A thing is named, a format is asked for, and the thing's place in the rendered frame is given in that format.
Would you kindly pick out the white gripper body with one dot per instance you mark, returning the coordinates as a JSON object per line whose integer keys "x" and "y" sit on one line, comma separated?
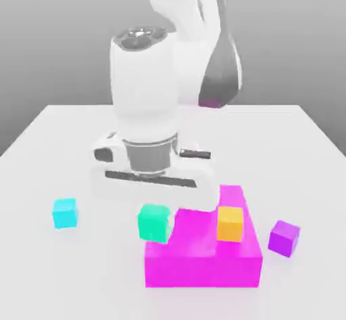
{"x": 151, "y": 190}

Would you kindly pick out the small green cube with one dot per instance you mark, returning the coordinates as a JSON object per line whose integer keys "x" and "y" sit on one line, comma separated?
{"x": 152, "y": 224}

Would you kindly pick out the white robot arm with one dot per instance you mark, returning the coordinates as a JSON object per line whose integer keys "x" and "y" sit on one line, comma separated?
{"x": 143, "y": 81}

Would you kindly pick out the small orange cube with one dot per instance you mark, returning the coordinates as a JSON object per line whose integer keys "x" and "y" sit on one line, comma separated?
{"x": 229, "y": 224}

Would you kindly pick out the small cyan cube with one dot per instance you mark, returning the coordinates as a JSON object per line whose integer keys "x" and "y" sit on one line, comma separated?
{"x": 65, "y": 213}

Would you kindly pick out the small purple cube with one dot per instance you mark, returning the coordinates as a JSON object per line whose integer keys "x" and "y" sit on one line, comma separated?
{"x": 283, "y": 238}

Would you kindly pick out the large magenta box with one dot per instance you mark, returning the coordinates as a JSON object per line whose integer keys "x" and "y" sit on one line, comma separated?
{"x": 202, "y": 257}

